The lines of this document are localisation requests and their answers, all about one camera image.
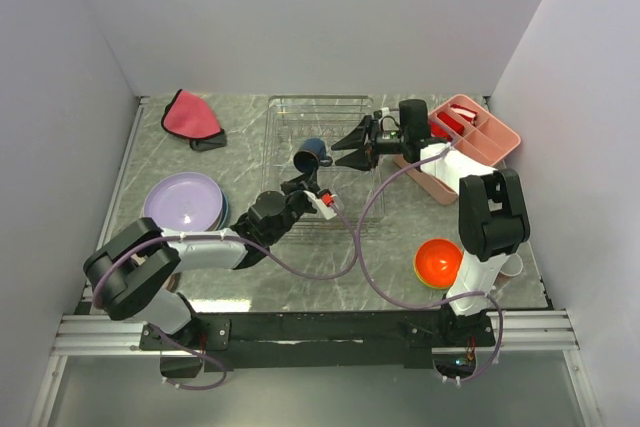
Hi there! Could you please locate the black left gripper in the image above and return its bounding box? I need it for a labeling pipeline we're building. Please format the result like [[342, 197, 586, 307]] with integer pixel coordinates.
[[268, 168, 321, 244]]

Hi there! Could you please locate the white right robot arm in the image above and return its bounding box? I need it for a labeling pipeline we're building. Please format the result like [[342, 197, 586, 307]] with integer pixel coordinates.
[[331, 99, 530, 345]]

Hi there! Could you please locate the brown rimmed cream plate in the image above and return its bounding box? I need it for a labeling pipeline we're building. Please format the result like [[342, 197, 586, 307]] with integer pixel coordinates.
[[165, 273, 181, 292]]

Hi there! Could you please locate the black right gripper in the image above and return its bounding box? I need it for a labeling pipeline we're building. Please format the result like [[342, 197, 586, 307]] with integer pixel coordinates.
[[331, 116, 408, 173]]

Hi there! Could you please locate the dark blue mug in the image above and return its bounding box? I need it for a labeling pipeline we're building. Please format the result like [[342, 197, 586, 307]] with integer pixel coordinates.
[[293, 138, 333, 173]]

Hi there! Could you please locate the pink compartment tray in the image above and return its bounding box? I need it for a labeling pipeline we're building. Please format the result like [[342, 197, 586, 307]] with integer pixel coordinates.
[[406, 94, 521, 205]]

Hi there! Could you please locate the pink mug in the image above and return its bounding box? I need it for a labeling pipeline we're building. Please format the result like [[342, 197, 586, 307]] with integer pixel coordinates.
[[499, 254, 524, 278]]

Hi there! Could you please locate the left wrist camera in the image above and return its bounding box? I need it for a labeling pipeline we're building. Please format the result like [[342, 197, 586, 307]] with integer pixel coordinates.
[[305, 191, 344, 220]]

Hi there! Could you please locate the orange bowl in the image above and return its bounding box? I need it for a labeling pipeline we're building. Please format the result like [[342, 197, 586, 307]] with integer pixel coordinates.
[[413, 238, 463, 286]]

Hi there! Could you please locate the black base beam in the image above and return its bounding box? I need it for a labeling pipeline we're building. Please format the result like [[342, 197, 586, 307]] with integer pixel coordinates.
[[140, 308, 496, 370]]

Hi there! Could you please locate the yellow-green bowl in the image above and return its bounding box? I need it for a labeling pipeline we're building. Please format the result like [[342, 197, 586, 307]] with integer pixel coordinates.
[[414, 268, 454, 290]]

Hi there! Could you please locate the lavender plate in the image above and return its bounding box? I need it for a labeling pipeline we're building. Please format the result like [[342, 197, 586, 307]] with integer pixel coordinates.
[[141, 172, 223, 232]]

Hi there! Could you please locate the red white item in tray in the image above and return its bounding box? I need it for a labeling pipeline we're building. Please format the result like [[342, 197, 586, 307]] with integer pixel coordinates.
[[451, 104, 478, 125]]

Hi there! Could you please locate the blue plate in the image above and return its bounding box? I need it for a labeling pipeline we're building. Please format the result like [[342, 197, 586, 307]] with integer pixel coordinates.
[[214, 194, 230, 230]]

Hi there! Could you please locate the pink cloth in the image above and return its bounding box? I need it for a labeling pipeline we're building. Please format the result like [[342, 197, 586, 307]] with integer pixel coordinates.
[[161, 89, 223, 140]]

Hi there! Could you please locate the wire dish rack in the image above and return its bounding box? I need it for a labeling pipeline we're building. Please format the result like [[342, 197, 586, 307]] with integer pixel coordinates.
[[259, 93, 386, 238]]

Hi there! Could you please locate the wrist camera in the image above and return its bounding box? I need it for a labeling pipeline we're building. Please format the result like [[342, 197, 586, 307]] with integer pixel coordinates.
[[373, 107, 399, 119], [305, 191, 344, 220]]

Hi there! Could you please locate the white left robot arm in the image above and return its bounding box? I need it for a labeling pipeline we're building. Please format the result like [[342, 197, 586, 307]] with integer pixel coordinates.
[[83, 172, 329, 349]]

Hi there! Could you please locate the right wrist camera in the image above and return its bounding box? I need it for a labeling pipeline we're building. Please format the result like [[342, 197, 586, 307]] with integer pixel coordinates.
[[373, 107, 399, 119]]

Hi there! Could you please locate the aluminium rail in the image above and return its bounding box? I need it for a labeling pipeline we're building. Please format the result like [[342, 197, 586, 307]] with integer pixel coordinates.
[[52, 310, 578, 356]]

